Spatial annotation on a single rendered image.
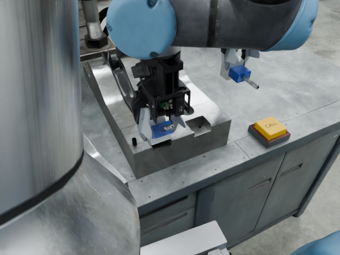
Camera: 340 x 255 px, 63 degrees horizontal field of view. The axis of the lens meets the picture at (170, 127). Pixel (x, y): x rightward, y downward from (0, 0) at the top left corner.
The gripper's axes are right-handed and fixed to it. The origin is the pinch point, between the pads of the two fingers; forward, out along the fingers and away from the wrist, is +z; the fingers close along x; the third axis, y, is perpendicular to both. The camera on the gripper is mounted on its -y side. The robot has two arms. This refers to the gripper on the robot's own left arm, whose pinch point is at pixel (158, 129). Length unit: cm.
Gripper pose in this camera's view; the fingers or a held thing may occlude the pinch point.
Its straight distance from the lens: 61.2
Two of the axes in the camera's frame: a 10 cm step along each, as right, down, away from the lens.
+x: 8.9, -3.0, 3.3
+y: 4.5, 6.0, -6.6
